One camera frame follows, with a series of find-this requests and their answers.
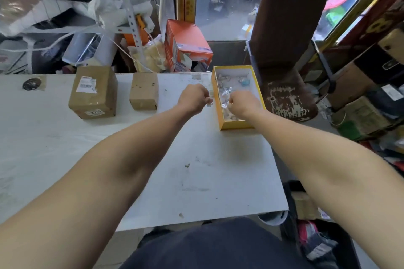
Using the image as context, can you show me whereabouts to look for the person's left hand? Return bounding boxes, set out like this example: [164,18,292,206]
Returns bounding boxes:
[176,84,214,116]

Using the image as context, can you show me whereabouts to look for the white plastic bin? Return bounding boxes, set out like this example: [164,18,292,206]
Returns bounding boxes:
[62,32,116,68]

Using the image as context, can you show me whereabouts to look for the dark navy shirt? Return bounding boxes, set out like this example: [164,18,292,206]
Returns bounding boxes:
[120,217,313,269]

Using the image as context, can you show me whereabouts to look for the person's right hand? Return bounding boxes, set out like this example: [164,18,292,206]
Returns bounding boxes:
[228,90,267,121]

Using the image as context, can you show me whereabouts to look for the tall cardboard box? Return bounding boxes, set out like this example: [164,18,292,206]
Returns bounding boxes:
[68,65,119,120]

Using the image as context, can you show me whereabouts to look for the pile of torn label scraps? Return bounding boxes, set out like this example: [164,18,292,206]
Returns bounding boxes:
[217,75,252,121]

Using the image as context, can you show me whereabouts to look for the person's left forearm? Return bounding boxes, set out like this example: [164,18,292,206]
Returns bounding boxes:
[0,106,190,269]

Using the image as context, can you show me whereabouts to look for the labelled brown cardboard box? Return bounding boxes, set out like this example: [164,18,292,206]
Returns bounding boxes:
[292,191,332,222]

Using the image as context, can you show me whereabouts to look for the white bucket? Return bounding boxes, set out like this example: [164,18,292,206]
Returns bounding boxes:
[257,210,290,227]

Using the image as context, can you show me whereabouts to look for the beige plastic packet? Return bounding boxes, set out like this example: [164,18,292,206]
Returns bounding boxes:
[129,38,170,73]

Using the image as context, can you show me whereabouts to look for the person's right forearm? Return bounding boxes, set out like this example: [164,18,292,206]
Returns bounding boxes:
[249,113,404,269]

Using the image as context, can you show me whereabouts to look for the yellow tray with label scraps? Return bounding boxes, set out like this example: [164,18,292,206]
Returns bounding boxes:
[210,65,267,131]

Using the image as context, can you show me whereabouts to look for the black round grommet cover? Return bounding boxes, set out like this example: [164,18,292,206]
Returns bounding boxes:
[22,77,43,91]

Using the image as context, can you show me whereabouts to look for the white perforated metal post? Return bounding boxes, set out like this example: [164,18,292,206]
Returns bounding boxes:
[112,0,146,55]

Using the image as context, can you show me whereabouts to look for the orange printed carton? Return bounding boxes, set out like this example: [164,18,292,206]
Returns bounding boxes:
[164,19,214,73]

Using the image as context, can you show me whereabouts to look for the black plastic crate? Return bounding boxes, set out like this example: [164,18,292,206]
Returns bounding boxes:
[281,179,362,269]

